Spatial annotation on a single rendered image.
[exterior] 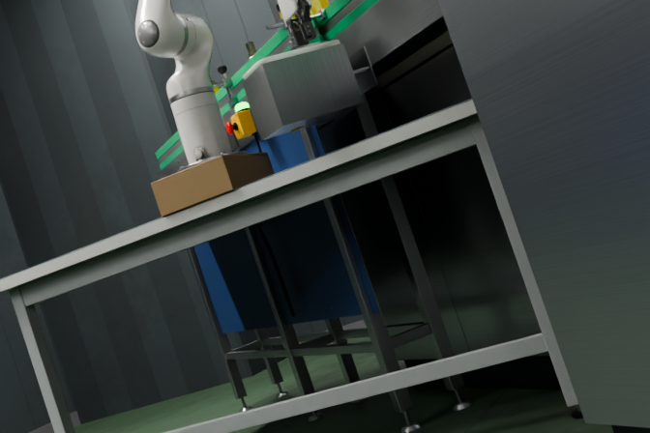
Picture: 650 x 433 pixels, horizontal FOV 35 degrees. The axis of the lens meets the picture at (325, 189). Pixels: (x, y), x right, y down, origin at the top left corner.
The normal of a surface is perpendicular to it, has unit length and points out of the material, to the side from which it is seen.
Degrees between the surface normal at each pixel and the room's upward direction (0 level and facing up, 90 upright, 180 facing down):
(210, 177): 90
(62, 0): 90
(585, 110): 90
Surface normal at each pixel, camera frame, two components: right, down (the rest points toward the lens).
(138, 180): -0.43, 0.10
